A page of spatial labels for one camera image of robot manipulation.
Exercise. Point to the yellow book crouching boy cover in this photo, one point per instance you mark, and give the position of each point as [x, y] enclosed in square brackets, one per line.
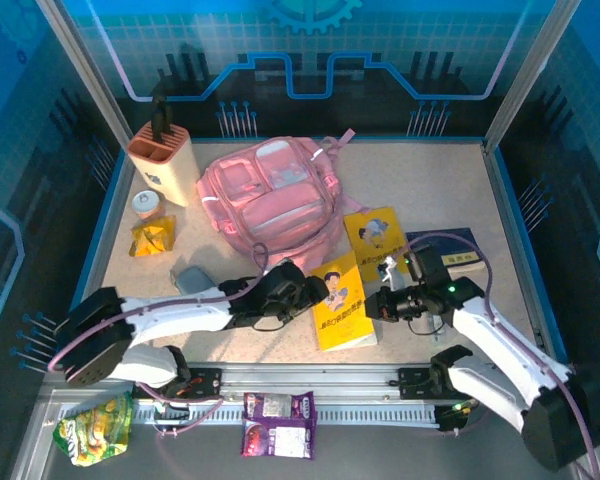
[375, 220]

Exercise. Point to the yellow book reading boy cover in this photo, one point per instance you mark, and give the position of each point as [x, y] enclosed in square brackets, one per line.
[345, 325]

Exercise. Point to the dark blue book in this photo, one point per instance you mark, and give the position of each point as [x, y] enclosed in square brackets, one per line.
[460, 245]

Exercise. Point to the grey pencil case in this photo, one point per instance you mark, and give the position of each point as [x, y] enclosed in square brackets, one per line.
[192, 280]

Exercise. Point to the pink school backpack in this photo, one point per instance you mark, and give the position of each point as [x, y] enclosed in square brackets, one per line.
[280, 210]

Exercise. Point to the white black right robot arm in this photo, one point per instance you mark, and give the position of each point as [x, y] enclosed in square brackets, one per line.
[500, 345]

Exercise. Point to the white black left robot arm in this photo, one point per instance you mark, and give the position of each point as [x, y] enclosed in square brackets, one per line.
[180, 317]

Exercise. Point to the yellow snack bag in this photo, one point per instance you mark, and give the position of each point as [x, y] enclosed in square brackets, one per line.
[152, 237]

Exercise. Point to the green chips bag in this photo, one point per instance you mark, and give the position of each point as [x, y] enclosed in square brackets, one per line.
[92, 432]

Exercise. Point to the purple snack packet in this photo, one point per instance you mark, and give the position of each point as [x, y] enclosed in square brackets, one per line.
[277, 406]
[280, 440]

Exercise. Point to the small black electronics board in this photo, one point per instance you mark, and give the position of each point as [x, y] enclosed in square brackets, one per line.
[172, 415]
[455, 417]

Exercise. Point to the small tin can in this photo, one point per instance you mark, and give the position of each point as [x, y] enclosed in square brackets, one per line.
[147, 202]

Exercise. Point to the beige knife block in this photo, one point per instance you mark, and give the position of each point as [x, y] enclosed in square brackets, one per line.
[170, 170]

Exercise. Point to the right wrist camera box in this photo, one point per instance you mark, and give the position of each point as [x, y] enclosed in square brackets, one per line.
[426, 265]

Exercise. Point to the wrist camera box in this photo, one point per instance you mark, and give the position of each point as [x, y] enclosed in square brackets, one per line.
[286, 277]
[426, 265]

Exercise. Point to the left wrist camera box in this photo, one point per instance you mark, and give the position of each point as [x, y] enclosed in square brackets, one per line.
[286, 277]

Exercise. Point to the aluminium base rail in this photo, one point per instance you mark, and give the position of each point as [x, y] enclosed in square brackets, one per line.
[305, 375]

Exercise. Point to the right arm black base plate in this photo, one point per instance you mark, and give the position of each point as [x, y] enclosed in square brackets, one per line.
[412, 382]

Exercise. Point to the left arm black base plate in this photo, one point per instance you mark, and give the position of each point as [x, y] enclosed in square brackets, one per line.
[207, 382]

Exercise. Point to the aluminium frame post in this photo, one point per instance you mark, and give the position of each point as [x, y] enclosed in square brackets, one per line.
[80, 65]
[530, 75]

